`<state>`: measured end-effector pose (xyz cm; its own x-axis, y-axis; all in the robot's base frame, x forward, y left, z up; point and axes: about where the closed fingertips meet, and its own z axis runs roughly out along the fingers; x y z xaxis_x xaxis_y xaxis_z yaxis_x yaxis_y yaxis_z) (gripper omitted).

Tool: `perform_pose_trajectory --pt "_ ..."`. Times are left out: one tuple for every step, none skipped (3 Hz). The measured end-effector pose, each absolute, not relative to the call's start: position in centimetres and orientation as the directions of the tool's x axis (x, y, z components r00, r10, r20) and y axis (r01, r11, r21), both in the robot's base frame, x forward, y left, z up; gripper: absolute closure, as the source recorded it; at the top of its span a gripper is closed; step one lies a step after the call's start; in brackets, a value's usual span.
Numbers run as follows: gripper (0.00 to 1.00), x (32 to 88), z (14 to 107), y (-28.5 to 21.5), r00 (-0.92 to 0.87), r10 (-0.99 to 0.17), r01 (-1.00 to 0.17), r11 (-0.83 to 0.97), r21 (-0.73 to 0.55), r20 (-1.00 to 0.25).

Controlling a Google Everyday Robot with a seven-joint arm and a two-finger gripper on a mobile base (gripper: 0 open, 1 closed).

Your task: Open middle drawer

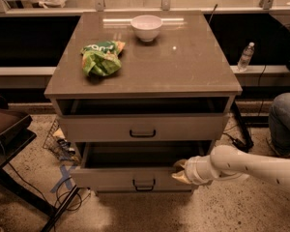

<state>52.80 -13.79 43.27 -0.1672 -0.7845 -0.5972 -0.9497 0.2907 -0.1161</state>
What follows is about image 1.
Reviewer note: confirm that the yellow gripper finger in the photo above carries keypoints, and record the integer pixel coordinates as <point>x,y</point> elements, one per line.
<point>181,163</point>
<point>180,176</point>

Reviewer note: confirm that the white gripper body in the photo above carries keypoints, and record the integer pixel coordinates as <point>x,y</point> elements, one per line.
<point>192,170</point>

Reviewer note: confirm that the drawer with black handle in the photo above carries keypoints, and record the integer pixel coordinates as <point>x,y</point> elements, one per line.
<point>140,166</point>
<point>142,128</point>

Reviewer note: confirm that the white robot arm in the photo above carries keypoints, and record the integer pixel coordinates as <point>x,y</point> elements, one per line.
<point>228,163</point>

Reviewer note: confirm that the grey drawer cabinet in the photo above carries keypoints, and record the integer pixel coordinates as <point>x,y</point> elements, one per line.
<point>181,72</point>

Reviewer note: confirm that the person leg in jeans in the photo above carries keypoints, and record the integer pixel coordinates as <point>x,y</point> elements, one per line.
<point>279,125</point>

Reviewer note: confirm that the blue tape cross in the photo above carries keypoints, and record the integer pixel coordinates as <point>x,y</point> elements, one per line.
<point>65,177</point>

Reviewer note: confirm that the clear plastic water bottle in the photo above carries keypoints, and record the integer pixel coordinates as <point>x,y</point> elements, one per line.
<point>245,57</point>

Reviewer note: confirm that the green chip bag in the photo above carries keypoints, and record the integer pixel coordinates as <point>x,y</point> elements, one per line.
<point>102,58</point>

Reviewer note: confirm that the white bowl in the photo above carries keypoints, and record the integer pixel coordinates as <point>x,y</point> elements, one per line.
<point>146,27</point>

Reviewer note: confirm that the black stand with tray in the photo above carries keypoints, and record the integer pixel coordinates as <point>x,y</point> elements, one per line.
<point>14,137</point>

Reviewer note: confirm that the wire basket with items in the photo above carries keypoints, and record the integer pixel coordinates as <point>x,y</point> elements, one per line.
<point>57,144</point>

